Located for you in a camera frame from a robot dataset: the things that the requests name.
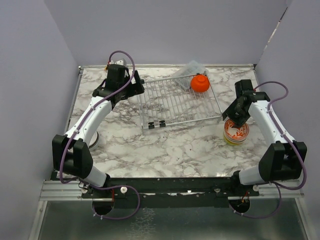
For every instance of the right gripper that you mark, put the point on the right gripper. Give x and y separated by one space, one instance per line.
229 112

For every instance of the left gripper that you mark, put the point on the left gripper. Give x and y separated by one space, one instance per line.
130 93

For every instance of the white orange patterned bowl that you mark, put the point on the white orange patterned bowl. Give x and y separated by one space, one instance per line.
235 134

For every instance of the orange plastic bowl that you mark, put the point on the orange plastic bowl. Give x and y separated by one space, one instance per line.
200 83

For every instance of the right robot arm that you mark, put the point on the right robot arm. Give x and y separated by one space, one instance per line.
284 157

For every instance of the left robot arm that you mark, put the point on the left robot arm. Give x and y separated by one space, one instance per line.
70 151

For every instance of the yellow white bowl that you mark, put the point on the yellow white bowl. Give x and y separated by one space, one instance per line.
233 143

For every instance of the clear plastic container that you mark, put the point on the clear plastic container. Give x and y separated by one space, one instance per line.
184 75

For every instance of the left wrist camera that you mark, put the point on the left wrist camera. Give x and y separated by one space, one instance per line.
121 62

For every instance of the silver wire dish rack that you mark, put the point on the silver wire dish rack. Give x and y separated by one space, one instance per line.
166 103

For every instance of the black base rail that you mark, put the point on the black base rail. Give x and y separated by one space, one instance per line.
170 192

